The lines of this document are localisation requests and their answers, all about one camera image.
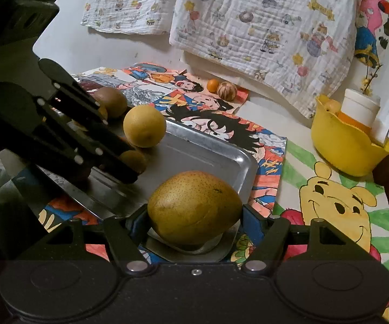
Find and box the dark brown oval fruit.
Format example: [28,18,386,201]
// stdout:
[90,87,128,118]

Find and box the tan brown round fruit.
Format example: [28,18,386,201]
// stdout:
[119,150,147,175]

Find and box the yellow round pear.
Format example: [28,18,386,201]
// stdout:
[123,104,167,149]

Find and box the green-yellow pear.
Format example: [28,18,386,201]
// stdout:
[147,170,243,246]

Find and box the small orange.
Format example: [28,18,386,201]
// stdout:
[206,78,220,93]

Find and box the striped brown round fruit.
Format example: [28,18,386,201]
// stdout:
[216,81,238,102]

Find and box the small orange tangerine front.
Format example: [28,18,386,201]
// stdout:
[98,104,108,120]

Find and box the silver metal tray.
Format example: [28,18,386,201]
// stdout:
[41,119,260,264]

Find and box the left white printed muslin cloth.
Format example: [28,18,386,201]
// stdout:
[81,0,176,35]

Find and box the white printed muslin cloth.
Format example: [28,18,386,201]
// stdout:
[170,0,356,119]
[81,0,176,35]

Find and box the yellow plastic basket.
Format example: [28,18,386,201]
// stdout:
[311,95,389,177]

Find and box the colourful anime comic mat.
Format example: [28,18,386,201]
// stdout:
[38,61,289,267]

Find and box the right white printed muslin cloth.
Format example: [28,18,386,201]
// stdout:
[170,0,356,119]

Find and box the colourful cartoon wall hanging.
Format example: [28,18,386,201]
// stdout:
[354,0,389,68]

